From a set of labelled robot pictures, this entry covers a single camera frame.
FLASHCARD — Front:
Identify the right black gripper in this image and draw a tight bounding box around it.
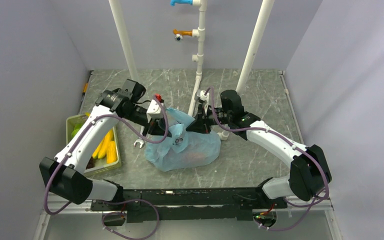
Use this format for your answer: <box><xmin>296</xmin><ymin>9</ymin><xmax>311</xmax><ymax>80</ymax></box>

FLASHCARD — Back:
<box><xmin>186</xmin><ymin>104</ymin><xmax>232</xmax><ymax>134</ymax></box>

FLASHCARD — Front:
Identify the light blue plastic bag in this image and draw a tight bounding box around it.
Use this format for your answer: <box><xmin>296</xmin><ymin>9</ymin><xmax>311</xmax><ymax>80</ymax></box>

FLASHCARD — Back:
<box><xmin>144</xmin><ymin>107</ymin><xmax>221</xmax><ymax>172</ymax></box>

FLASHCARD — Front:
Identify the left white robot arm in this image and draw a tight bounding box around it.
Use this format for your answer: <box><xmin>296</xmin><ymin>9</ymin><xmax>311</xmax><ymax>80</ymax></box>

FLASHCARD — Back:
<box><xmin>39</xmin><ymin>79</ymin><xmax>171</xmax><ymax>210</ymax></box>

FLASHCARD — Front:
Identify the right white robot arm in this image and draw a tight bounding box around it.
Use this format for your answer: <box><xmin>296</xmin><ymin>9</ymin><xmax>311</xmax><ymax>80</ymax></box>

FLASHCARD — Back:
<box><xmin>186</xmin><ymin>87</ymin><xmax>332</xmax><ymax>208</ymax></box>

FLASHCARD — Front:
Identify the yellow fake fruit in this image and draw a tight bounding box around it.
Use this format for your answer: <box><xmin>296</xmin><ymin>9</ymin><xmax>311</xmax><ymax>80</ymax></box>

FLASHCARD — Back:
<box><xmin>106</xmin><ymin>140</ymin><xmax>118</xmax><ymax>164</ymax></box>

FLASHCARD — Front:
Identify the yellow fake banana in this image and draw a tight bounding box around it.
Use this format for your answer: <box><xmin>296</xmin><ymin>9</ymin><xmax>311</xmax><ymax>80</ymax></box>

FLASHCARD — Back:
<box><xmin>92</xmin><ymin>129</ymin><xmax>114</xmax><ymax>159</ymax></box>

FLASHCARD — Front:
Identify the green fake fruit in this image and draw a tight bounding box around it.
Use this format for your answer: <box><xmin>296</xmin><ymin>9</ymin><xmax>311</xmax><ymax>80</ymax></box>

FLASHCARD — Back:
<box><xmin>70</xmin><ymin>123</ymin><xmax>83</xmax><ymax>139</ymax></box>

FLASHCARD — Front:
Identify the silver wrench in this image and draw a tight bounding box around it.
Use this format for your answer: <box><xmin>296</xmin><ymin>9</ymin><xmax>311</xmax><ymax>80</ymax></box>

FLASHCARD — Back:
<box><xmin>133</xmin><ymin>126</ymin><xmax>145</xmax><ymax>149</ymax></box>

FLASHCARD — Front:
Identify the pale green fruit basket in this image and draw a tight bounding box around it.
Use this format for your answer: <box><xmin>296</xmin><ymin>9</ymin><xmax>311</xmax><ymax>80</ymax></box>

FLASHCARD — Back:
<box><xmin>65</xmin><ymin>112</ymin><xmax>122</xmax><ymax>176</ymax></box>

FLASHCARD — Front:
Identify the blue clamp on pipe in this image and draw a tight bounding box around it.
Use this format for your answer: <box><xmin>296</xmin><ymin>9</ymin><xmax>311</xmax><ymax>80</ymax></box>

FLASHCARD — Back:
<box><xmin>170</xmin><ymin>0</ymin><xmax>194</xmax><ymax>7</ymax></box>

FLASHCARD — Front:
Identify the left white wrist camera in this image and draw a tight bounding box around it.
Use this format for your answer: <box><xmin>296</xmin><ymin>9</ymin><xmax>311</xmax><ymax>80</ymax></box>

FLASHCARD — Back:
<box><xmin>146</xmin><ymin>94</ymin><xmax>165</xmax><ymax>122</ymax></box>

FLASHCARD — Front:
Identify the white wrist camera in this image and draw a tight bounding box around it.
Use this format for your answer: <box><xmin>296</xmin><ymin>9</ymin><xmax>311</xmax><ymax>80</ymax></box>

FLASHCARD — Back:
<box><xmin>146</xmin><ymin>94</ymin><xmax>165</xmax><ymax>122</ymax></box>
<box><xmin>195</xmin><ymin>89</ymin><xmax>211</xmax><ymax>106</ymax></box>

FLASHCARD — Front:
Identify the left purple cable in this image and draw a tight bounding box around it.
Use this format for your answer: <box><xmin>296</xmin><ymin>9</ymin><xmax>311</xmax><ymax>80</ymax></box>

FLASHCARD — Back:
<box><xmin>43</xmin><ymin>95</ymin><xmax>170</xmax><ymax>240</ymax></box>

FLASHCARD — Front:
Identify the purple cable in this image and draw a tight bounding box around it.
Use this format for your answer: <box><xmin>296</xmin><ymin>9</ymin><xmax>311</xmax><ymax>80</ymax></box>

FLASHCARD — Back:
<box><xmin>203</xmin><ymin>86</ymin><xmax>331</xmax><ymax>233</ymax></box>
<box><xmin>43</xmin><ymin>95</ymin><xmax>170</xmax><ymax>240</ymax></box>

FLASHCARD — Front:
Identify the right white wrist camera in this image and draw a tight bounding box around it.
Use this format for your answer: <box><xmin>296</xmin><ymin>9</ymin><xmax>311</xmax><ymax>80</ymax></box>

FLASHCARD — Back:
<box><xmin>195</xmin><ymin>89</ymin><xmax>211</xmax><ymax>106</ymax></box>

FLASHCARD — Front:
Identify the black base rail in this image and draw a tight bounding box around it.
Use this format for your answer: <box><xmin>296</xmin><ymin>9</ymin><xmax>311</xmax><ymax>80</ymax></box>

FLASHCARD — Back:
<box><xmin>90</xmin><ymin>187</ymin><xmax>287</xmax><ymax>223</ymax></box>

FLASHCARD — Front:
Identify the orange handled tool at wall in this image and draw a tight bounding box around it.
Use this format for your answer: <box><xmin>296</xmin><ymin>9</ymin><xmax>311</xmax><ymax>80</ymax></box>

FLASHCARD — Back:
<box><xmin>80</xmin><ymin>70</ymin><xmax>93</xmax><ymax>102</ymax></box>

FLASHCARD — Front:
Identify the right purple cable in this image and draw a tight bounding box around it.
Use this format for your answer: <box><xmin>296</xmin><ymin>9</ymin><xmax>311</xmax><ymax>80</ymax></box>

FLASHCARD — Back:
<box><xmin>203</xmin><ymin>86</ymin><xmax>331</xmax><ymax>233</ymax></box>

